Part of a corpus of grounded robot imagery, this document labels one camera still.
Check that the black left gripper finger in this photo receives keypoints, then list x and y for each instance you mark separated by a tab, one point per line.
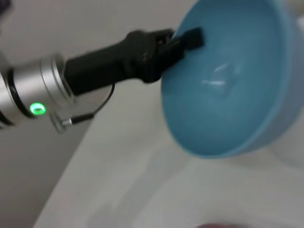
190	39

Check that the blue bowl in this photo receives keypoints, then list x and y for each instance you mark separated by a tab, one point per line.
225	107

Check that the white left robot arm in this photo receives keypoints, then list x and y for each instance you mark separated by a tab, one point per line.
31	88

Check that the pink toy peach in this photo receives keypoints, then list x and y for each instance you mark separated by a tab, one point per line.
218	226

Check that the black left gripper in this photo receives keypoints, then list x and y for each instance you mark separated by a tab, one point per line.
99	66

